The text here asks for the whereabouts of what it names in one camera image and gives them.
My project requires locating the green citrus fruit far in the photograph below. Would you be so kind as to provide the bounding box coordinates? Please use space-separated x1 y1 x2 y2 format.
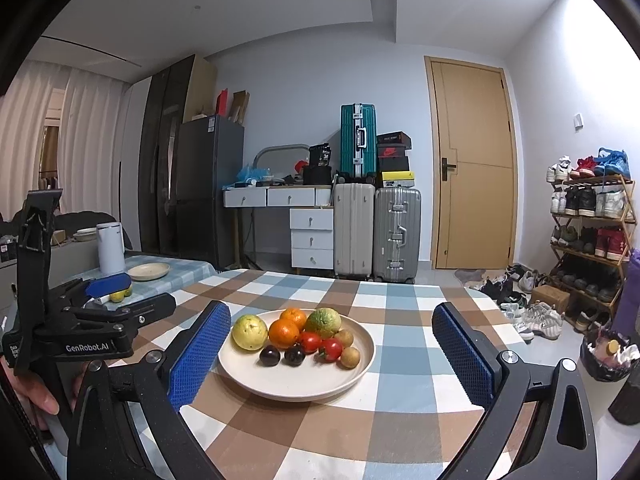
304 307 343 339

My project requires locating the teal suitcase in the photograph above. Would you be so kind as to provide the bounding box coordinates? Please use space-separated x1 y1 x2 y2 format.
340 103 377 179

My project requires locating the white curtain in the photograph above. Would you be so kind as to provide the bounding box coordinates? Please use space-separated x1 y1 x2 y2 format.
0 59 138 251

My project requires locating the black printed bag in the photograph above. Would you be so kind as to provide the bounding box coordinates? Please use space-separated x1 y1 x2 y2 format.
307 144 335 171

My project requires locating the white drawer desk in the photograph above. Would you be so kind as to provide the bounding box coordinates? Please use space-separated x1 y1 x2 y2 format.
223 185 335 271

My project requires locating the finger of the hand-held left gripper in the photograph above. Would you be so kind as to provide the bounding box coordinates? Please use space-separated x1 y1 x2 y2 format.
80 292 177 335
47 273 133 311

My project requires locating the yellow guava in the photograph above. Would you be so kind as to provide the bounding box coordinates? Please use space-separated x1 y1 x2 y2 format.
231 314 269 351

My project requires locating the yellow black shoe box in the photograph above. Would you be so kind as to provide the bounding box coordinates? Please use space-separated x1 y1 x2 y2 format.
381 171 417 190

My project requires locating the small beige plate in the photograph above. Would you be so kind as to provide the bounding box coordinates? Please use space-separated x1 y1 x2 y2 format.
126 262 171 281

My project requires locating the wooden shoe rack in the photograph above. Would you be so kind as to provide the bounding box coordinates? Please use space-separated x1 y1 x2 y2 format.
549 172 638 331
546 147 633 331

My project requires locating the beige round plate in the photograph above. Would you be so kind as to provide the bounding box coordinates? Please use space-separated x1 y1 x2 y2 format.
218 308 376 403

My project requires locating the flat cardboard piece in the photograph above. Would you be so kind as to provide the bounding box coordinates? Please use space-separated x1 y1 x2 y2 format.
231 90 251 126

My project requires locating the brown blue checked tablecloth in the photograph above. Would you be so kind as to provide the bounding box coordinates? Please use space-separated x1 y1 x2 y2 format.
42 268 538 480

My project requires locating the dark wardrobe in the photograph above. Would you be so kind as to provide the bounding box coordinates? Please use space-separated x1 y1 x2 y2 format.
137 55 218 261

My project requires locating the cardboard box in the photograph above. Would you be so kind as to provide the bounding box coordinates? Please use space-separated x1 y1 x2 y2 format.
531 284 571 315

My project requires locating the orange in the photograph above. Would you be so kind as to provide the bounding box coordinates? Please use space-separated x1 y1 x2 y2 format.
279 307 308 331
268 319 301 350

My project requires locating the silver suitcase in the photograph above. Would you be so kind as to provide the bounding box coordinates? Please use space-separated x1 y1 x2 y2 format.
372 187 422 284

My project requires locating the black red shoe box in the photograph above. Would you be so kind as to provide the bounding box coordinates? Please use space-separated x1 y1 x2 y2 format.
377 146 411 173

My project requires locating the purple bag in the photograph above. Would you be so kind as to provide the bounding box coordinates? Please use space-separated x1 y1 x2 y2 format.
627 247 640 336

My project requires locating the wooden door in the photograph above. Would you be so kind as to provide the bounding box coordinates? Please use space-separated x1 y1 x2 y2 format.
424 55 519 271

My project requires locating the heap of scattered shoes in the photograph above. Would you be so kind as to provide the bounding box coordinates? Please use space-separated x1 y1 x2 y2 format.
462 262 566 342

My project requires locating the grey arched mirror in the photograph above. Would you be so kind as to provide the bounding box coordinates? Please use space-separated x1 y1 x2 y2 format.
252 144 311 181

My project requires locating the grey refrigerator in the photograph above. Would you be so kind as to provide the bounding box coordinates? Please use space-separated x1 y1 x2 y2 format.
175 115 246 271

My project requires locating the beige suitcase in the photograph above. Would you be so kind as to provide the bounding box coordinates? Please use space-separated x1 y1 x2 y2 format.
332 182 376 280

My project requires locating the blue plastic bag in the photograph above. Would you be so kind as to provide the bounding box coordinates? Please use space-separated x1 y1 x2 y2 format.
235 162 273 186

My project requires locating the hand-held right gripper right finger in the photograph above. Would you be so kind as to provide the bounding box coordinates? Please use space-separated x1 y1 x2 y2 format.
431 302 598 480

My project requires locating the black basket of toiletries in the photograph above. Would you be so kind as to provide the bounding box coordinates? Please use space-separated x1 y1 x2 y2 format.
580 327 640 381

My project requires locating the person's left hand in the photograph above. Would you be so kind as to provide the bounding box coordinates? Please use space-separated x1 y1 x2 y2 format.
0 357 87 432

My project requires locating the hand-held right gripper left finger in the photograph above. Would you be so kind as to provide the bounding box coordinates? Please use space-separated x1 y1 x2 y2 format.
67 300 232 480

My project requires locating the white electric kettle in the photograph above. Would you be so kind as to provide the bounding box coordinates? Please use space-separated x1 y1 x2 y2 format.
96 222 126 277

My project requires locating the pale blue checked tablecloth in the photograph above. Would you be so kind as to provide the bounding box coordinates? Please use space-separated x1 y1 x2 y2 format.
62 254 221 311

